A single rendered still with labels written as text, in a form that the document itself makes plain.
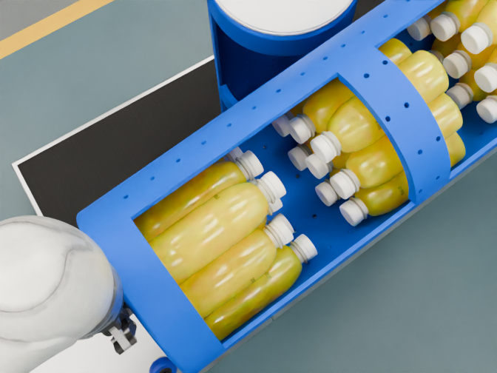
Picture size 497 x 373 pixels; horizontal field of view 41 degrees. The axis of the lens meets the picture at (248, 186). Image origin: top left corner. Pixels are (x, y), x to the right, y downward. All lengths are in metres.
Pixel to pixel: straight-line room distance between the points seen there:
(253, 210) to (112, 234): 0.19
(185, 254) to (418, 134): 0.35
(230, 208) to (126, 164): 1.17
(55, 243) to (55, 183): 1.55
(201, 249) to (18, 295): 0.41
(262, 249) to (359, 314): 1.18
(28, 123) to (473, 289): 1.52
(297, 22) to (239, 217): 0.42
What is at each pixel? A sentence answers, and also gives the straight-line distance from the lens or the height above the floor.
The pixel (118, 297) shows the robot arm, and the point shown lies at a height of 1.39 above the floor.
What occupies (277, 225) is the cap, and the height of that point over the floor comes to 1.13.
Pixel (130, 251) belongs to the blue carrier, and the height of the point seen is 1.23.
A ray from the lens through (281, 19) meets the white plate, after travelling 1.17.
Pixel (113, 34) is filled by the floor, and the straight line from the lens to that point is 2.38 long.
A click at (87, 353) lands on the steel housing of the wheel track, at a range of 1.16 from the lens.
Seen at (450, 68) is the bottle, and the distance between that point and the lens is 1.14.
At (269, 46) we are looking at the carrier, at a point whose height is 0.99.
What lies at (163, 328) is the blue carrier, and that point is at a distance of 0.86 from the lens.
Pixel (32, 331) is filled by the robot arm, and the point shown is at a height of 1.55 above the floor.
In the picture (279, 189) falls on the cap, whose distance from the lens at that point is 0.91.
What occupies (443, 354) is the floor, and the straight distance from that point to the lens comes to 2.13.
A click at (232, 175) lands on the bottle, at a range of 0.95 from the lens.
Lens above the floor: 2.06
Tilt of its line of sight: 75 degrees down
